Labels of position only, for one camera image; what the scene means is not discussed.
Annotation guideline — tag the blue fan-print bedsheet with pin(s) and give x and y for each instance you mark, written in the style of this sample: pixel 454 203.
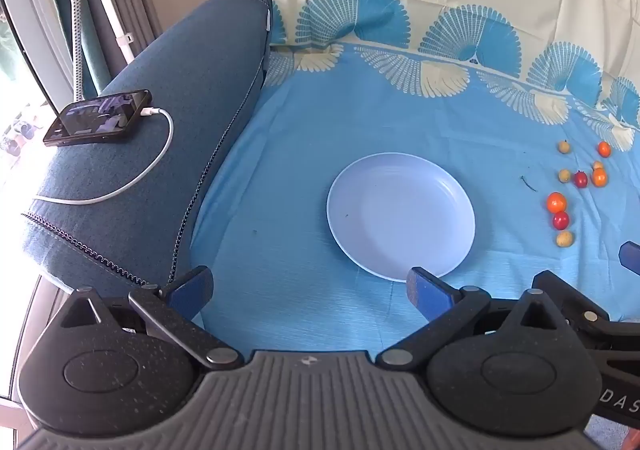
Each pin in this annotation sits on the blue fan-print bedsheet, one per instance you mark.
pixel 300 130

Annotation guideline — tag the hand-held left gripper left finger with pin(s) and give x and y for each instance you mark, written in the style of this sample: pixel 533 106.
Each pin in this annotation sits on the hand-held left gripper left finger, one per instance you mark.
pixel 192 287

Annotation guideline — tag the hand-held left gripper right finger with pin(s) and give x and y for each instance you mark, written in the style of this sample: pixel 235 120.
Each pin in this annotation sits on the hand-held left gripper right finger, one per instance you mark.
pixel 425 291

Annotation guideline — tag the black smartphone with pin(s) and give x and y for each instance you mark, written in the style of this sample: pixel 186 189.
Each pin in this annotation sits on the black smartphone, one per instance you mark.
pixel 95 117

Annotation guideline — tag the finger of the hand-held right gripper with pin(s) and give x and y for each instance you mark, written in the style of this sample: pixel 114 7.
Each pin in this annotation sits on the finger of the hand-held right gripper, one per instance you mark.
pixel 631 257
pixel 575 295

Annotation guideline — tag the white window frame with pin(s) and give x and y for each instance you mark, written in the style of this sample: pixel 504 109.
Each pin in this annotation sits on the white window frame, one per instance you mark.
pixel 30 30

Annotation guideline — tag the dark blue sofa armrest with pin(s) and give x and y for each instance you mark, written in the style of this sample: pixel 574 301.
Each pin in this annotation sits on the dark blue sofa armrest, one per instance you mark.
pixel 200 80

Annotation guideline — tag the small orange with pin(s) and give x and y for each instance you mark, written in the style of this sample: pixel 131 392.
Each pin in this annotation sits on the small orange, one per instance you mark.
pixel 604 148
pixel 556 202
pixel 599 177

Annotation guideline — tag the light blue plate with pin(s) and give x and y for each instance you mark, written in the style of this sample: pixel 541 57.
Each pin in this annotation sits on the light blue plate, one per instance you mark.
pixel 400 215

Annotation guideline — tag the small dark stem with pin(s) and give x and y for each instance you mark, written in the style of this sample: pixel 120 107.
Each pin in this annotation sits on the small dark stem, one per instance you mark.
pixel 528 183

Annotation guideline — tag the red cherry tomato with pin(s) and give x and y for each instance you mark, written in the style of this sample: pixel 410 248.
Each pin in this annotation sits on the red cherry tomato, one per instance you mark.
pixel 561 219
pixel 580 179

